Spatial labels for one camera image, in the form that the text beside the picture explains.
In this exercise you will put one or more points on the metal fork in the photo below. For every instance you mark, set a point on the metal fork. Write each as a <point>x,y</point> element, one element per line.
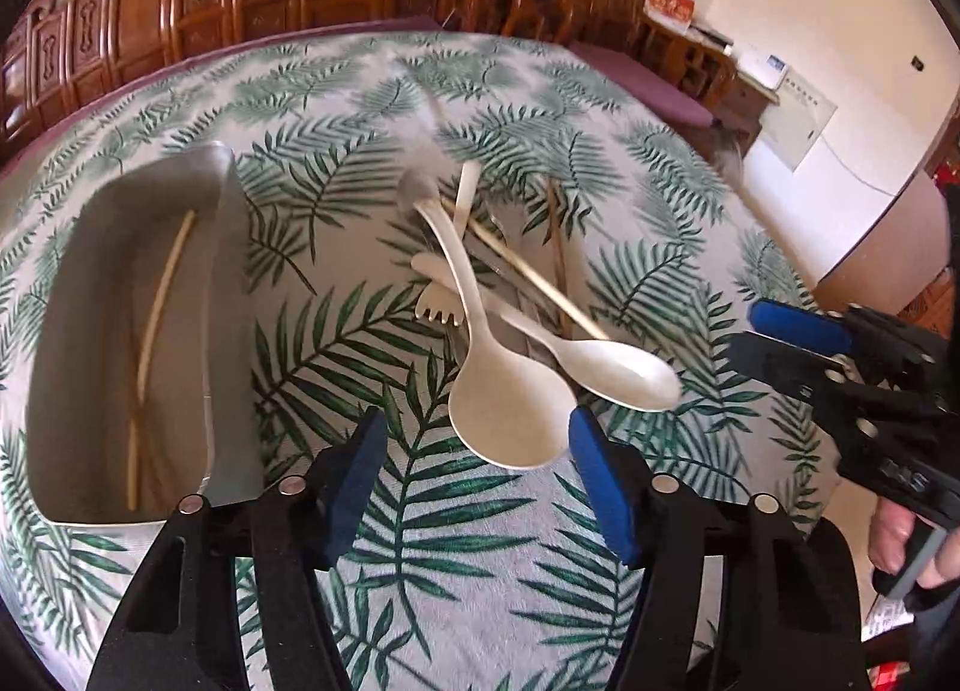
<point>510,282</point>

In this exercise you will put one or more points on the white device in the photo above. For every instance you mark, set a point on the white device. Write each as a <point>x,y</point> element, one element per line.
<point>766,68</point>

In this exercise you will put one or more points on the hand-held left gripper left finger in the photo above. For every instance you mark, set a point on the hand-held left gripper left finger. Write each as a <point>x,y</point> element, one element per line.
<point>356,485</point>

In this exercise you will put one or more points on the long purple seat cushion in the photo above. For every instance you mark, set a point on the long purple seat cushion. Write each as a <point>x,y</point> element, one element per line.
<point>75,112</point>

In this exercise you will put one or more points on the large beige spoon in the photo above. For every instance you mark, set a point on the large beige spoon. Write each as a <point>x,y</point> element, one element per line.
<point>510,409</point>

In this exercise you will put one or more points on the white wall panel box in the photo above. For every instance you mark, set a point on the white wall panel box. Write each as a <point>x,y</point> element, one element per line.
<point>802,121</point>

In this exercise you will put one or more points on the wooden chopstick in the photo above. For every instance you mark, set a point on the wooden chopstick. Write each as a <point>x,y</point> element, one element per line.
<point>154,319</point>
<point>525,271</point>

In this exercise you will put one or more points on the wooden side table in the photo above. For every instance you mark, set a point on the wooden side table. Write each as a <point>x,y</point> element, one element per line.
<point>750,106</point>

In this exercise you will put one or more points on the beige fork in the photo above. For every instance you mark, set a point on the beige fork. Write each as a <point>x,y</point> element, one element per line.
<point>433,299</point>

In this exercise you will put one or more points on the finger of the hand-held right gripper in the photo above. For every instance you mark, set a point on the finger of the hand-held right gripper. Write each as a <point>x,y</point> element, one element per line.
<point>795,325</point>
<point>787,372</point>

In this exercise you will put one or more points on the clear plastic bag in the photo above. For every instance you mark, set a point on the clear plastic bag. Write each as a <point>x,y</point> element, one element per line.
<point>726,151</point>

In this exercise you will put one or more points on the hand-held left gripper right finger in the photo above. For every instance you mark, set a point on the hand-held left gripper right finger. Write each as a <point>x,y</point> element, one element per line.
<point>600,492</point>

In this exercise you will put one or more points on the red box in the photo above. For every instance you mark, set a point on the red box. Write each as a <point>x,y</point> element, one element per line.
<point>670,4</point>

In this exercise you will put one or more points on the grey utensil tray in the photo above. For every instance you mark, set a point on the grey utensil tray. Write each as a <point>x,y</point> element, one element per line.
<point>97,331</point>

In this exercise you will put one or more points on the small purple seat cushion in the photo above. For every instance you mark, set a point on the small purple seat cushion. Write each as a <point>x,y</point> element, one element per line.
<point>660,87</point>

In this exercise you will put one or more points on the person's right hand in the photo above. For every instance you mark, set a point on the person's right hand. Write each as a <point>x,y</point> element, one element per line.
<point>890,537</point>

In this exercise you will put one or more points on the leaf-print tablecloth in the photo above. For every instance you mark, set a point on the leaf-print tablecloth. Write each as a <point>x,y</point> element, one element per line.
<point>375,98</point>

